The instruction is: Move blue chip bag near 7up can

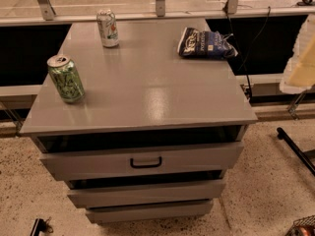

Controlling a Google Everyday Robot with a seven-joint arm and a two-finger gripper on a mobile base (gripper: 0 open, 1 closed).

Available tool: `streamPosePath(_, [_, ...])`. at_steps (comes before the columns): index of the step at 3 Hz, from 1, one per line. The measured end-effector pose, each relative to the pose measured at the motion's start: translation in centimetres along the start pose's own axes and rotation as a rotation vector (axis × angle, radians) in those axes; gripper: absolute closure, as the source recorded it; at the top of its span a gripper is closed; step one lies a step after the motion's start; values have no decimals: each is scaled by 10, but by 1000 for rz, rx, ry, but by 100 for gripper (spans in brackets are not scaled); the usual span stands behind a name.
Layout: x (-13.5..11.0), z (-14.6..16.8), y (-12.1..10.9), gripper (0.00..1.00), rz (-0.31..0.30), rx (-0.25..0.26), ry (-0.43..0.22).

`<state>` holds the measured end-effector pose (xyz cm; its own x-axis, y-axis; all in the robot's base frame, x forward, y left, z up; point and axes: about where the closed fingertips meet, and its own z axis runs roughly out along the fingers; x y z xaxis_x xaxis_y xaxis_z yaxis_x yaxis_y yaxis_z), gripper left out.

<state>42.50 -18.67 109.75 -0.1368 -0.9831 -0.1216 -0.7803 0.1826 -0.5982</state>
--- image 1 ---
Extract white 7up can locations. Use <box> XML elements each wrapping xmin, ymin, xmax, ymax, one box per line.
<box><xmin>96</xmin><ymin>10</ymin><xmax>119</xmax><ymax>48</ymax></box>

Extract green soda can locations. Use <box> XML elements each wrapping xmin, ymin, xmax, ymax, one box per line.
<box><xmin>47</xmin><ymin>54</ymin><xmax>85</xmax><ymax>103</ymax></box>

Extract grey drawer cabinet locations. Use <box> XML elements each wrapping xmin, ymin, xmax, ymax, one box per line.
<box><xmin>19</xmin><ymin>18</ymin><xmax>259</xmax><ymax>225</ymax></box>

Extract horizontal metal rail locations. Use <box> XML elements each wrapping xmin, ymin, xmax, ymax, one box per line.
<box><xmin>0</xmin><ymin>6</ymin><xmax>315</xmax><ymax>27</ymax></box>

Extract bottom grey drawer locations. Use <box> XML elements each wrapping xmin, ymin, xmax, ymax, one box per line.
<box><xmin>86</xmin><ymin>200</ymin><xmax>213</xmax><ymax>224</ymax></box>

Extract grey drawer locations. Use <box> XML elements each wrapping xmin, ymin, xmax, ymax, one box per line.
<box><xmin>86</xmin><ymin>200</ymin><xmax>213</xmax><ymax>224</ymax></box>
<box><xmin>68</xmin><ymin>179</ymin><xmax>225</xmax><ymax>208</ymax></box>
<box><xmin>40</xmin><ymin>142</ymin><xmax>244</xmax><ymax>181</ymax></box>

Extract blue chip bag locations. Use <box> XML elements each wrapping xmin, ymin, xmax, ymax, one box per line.
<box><xmin>177</xmin><ymin>28</ymin><xmax>238</xmax><ymax>59</ymax></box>

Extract left metal frame post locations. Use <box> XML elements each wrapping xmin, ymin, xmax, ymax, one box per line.
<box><xmin>37</xmin><ymin>0</ymin><xmax>55</xmax><ymax>21</ymax></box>

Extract top grey drawer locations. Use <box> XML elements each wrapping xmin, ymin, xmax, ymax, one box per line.
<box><xmin>40</xmin><ymin>142</ymin><xmax>244</xmax><ymax>181</ymax></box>

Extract black drawer handle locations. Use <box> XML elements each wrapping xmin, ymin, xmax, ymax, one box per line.
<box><xmin>130</xmin><ymin>156</ymin><xmax>162</xmax><ymax>169</ymax></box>

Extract small black floor object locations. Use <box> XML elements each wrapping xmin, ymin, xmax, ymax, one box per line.
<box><xmin>30</xmin><ymin>218</ymin><xmax>53</xmax><ymax>236</ymax></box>

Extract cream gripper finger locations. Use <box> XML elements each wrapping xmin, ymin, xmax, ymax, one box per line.
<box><xmin>280</xmin><ymin>15</ymin><xmax>315</xmax><ymax>94</ymax></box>

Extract black cable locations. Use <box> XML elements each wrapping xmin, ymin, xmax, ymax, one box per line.
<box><xmin>222</xmin><ymin>3</ymin><xmax>272</xmax><ymax>100</ymax></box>

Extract wire basket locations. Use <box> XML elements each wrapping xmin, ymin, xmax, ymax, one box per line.
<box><xmin>284</xmin><ymin>215</ymin><xmax>315</xmax><ymax>236</ymax></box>

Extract middle grey drawer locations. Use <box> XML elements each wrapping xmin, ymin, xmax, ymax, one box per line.
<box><xmin>68</xmin><ymin>179</ymin><xmax>225</xmax><ymax>208</ymax></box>

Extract black metal pole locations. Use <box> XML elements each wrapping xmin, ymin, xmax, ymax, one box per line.
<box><xmin>277</xmin><ymin>127</ymin><xmax>315</xmax><ymax>176</ymax></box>

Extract middle metal frame post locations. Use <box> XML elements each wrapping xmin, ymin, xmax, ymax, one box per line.
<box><xmin>156</xmin><ymin>0</ymin><xmax>165</xmax><ymax>17</ymax></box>

